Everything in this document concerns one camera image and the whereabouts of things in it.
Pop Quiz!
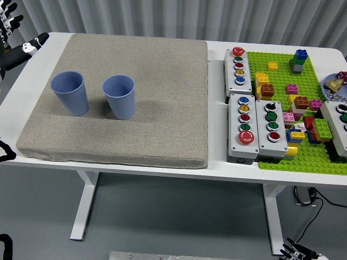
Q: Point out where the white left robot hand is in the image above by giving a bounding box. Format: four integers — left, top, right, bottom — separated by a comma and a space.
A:
0, 0, 50, 79

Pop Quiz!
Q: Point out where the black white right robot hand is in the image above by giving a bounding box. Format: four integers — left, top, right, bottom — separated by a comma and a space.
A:
279, 237, 326, 260

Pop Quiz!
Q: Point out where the blue ribbed plastic cup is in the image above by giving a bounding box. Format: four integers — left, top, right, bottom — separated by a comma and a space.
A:
101, 75, 136, 121
50, 70, 90, 117

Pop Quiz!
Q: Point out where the white table leg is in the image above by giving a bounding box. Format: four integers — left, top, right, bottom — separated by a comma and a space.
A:
69, 170, 100, 241
262, 184, 285, 256

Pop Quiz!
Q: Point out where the white power strip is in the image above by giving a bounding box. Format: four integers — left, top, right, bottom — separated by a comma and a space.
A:
292, 186, 317, 206

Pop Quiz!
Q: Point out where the yellow grey toy brick stack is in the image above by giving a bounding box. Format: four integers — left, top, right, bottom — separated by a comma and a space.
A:
284, 143, 300, 163

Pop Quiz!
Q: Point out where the four-button box black selector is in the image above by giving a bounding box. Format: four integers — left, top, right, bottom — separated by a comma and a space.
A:
255, 99, 289, 163

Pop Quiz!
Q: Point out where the blue yellow toy brick stack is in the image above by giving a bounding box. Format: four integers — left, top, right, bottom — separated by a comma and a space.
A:
286, 128, 306, 144

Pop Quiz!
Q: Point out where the green toy brick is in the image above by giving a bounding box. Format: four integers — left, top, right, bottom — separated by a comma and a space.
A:
312, 118, 333, 141

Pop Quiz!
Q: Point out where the five-button box large red stop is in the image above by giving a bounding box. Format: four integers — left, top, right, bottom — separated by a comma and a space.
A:
227, 93, 260, 165

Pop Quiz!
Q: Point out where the red toy brick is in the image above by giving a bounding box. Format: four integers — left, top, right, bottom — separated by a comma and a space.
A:
303, 116, 317, 131

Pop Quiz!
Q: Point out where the grey button box black base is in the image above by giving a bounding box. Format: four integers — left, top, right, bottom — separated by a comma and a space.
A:
319, 100, 347, 159

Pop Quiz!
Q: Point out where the grey-brown fabric mat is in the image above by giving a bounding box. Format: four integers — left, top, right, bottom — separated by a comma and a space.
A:
15, 32, 209, 170

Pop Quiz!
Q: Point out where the white curtain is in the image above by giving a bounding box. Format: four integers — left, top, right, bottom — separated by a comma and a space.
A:
0, 0, 347, 49

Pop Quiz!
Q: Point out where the brown toy brick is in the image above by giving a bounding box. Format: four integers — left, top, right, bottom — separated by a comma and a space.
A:
260, 83, 275, 98
294, 96, 310, 109

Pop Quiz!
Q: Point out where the blue plate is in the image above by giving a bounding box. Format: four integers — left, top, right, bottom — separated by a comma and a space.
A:
322, 73, 347, 100

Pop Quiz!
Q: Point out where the gold metal fitting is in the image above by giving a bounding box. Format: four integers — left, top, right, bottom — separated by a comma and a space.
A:
325, 78, 343, 90

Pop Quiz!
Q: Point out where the green toy brick baseplate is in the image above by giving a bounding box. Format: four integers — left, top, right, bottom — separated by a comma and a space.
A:
246, 51, 347, 176

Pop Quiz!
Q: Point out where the five-button grey control box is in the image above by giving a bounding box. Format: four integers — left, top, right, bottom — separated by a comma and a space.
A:
222, 48, 253, 104

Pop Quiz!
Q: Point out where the blue green grey brick tower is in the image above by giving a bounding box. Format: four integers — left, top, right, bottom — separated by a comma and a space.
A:
288, 49, 309, 75

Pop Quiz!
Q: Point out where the black floor cable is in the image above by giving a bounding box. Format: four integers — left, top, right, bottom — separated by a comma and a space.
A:
294, 186, 347, 244

